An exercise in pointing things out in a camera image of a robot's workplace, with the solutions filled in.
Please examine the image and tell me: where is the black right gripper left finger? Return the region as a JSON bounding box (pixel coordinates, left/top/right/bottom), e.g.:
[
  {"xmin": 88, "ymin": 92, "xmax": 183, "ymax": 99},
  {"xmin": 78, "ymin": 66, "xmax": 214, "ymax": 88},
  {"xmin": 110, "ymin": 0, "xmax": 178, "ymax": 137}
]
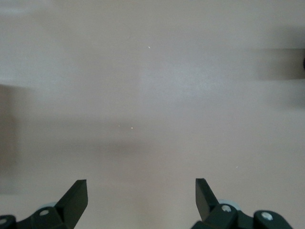
[{"xmin": 0, "ymin": 179, "xmax": 89, "ymax": 229}]

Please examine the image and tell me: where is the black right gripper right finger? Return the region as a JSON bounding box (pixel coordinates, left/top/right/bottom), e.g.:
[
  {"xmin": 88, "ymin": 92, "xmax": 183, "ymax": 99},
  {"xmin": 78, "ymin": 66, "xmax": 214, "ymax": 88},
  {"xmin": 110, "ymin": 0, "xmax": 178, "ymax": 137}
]
[{"xmin": 192, "ymin": 177, "xmax": 293, "ymax": 229}]

